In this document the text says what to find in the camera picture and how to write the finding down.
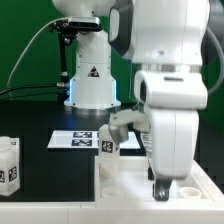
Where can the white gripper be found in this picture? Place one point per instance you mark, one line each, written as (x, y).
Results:
(170, 146)

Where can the white square table top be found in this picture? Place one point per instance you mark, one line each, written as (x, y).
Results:
(127, 180)

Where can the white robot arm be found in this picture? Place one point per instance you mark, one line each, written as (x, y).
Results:
(164, 38)

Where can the white sheet with tags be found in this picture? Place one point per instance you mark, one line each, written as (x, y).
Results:
(65, 139)

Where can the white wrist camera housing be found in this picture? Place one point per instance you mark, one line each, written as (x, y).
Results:
(119, 121)

